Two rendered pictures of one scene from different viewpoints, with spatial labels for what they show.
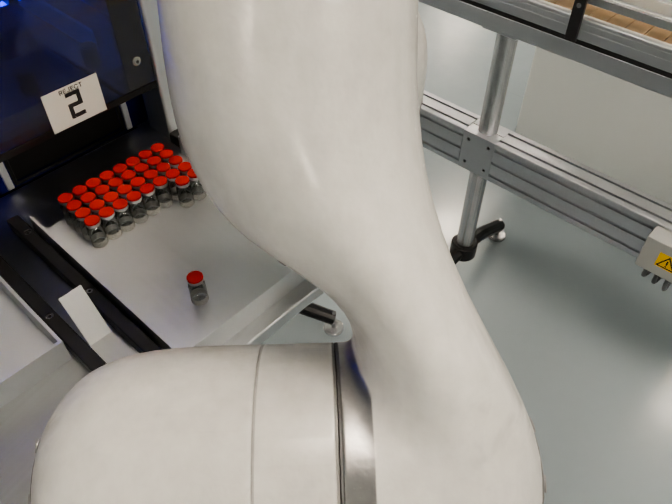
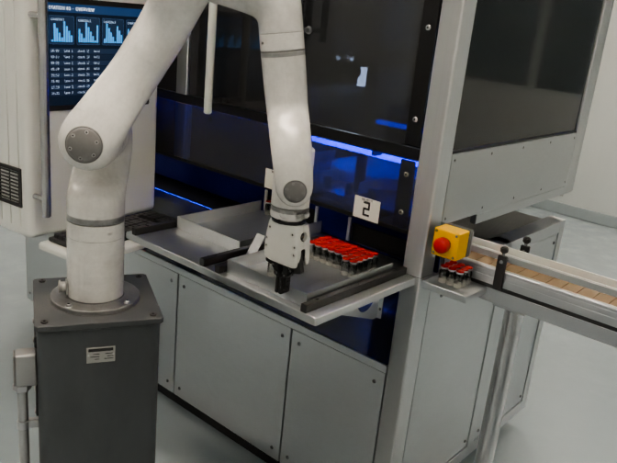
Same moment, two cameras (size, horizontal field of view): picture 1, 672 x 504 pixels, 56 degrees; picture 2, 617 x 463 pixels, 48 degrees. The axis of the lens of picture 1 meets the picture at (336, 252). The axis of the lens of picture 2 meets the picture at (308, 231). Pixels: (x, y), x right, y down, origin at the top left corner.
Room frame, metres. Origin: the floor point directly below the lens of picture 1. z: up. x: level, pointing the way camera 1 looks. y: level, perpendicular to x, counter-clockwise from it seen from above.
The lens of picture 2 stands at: (0.51, -1.41, 1.51)
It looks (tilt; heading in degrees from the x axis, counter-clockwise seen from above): 18 degrees down; 87
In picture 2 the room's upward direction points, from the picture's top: 6 degrees clockwise
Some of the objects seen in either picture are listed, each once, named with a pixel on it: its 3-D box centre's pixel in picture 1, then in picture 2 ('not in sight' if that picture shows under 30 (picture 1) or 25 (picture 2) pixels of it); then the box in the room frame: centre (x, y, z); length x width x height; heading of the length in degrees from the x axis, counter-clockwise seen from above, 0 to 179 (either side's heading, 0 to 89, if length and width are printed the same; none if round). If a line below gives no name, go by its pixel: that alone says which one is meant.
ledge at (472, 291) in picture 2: not in sight; (456, 286); (1.01, 0.24, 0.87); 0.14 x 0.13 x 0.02; 47
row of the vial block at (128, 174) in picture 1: (125, 189); (344, 254); (0.71, 0.31, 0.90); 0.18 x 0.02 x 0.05; 137
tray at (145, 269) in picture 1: (182, 236); (311, 267); (0.62, 0.21, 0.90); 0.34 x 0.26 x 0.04; 47
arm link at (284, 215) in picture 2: not in sight; (290, 211); (0.55, 0.03, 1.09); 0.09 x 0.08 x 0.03; 137
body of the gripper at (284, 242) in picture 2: not in sight; (286, 238); (0.55, 0.03, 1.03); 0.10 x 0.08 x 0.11; 137
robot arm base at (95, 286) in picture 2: not in sight; (95, 258); (0.14, 0.01, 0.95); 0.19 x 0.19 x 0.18
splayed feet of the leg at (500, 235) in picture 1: (461, 256); not in sight; (1.36, -0.39, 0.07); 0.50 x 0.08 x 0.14; 137
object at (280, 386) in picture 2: not in sight; (260, 274); (0.49, 1.30, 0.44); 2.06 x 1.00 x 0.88; 137
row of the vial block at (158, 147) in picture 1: (117, 183); (349, 253); (0.73, 0.33, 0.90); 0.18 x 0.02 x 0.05; 137
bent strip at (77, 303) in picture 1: (108, 338); (241, 250); (0.44, 0.27, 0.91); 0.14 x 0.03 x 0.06; 48
